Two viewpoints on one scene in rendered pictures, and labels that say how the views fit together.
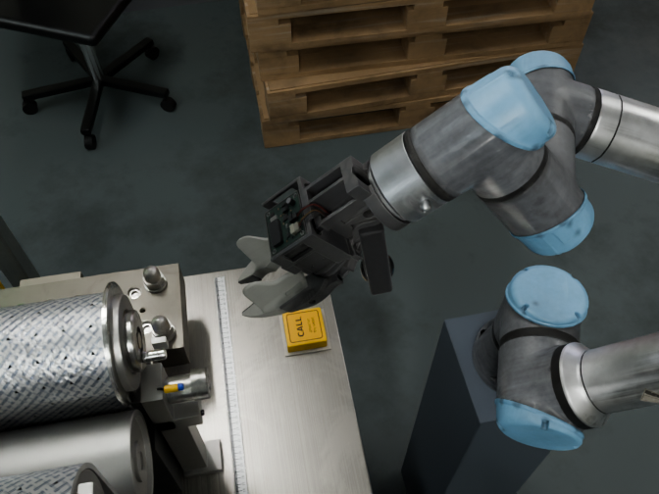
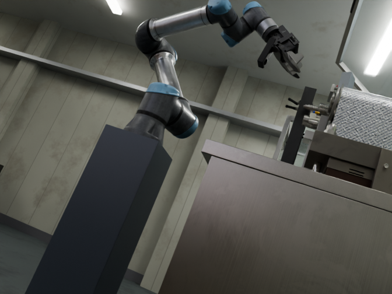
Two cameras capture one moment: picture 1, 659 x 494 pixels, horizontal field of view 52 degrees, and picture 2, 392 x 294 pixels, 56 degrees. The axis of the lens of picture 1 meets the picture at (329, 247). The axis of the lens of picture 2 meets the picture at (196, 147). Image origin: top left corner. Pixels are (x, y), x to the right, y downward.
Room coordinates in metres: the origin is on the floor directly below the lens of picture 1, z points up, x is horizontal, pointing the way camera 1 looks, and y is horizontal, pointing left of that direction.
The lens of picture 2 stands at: (1.57, 0.43, 0.62)
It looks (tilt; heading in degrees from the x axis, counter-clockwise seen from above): 15 degrees up; 207
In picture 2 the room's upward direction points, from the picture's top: 22 degrees clockwise
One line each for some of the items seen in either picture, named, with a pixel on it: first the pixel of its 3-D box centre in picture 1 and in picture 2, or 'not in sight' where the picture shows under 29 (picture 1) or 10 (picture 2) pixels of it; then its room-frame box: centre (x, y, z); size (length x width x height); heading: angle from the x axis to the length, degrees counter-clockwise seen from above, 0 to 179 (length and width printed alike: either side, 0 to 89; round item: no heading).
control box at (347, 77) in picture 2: not in sight; (344, 83); (-0.18, 0.18, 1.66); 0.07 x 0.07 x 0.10; 75
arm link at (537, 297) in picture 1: (539, 315); (160, 102); (0.51, -0.32, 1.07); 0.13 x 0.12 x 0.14; 169
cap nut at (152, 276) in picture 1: (152, 275); (331, 130); (0.59, 0.29, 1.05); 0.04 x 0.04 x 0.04
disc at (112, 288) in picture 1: (121, 343); (336, 104); (0.37, 0.25, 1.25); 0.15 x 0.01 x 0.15; 10
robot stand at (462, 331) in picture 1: (471, 444); (85, 267); (0.52, -0.33, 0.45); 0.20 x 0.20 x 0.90; 12
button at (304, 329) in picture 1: (304, 329); not in sight; (0.57, 0.04, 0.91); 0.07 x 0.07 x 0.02; 10
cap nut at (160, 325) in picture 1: (161, 325); not in sight; (0.50, 0.26, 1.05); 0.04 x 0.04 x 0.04
